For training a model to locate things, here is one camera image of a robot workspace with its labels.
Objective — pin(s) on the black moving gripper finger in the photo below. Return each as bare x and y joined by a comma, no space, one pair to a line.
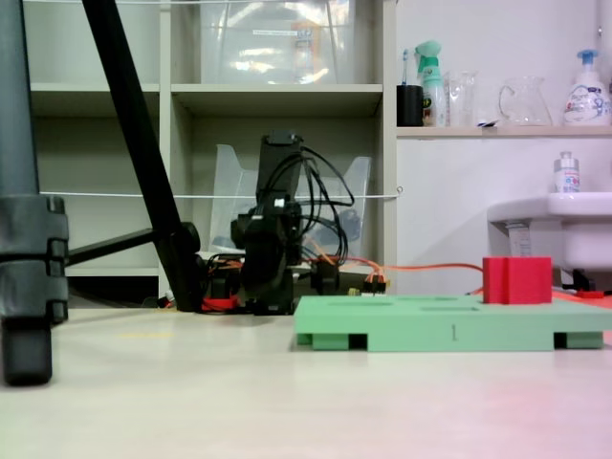
263,277

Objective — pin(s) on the red cross columnar block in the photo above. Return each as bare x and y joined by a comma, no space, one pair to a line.
516,282

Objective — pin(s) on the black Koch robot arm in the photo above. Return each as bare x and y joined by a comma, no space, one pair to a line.
279,167

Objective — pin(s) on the red base clamp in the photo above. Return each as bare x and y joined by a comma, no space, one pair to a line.
220,304

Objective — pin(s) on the clear plastic bin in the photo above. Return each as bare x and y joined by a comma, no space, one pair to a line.
229,191

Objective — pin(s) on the black clamp knob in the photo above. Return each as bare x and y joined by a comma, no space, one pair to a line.
325,279

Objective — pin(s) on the black tripod brace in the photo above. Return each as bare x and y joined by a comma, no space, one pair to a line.
110,244

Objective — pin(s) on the black round tripod leg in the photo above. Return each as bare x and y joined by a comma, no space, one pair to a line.
134,119

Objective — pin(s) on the clear plastic storage box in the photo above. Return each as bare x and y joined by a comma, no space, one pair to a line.
248,57

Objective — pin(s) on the green shape sorter board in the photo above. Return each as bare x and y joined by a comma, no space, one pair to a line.
430,330

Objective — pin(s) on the black cup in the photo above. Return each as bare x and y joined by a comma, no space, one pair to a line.
409,107

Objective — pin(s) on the green white spray bottle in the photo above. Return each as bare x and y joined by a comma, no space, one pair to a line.
430,95

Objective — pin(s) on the blue white toothbrush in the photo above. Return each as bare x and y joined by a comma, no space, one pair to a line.
405,67

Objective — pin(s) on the glass beaker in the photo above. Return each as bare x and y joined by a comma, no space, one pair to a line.
461,102

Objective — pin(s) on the grey notched tripod leg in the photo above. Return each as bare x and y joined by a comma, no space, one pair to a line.
24,239

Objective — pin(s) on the small white blue packet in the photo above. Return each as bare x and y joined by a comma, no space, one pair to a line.
487,124

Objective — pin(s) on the glass pitcher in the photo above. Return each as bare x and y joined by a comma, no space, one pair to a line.
526,105

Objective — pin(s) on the clear sanitizer bottle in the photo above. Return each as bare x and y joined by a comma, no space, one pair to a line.
567,177

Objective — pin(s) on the white sink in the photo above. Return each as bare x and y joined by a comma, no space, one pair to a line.
574,229

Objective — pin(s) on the white blue soap bottle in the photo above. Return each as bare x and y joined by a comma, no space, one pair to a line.
585,100

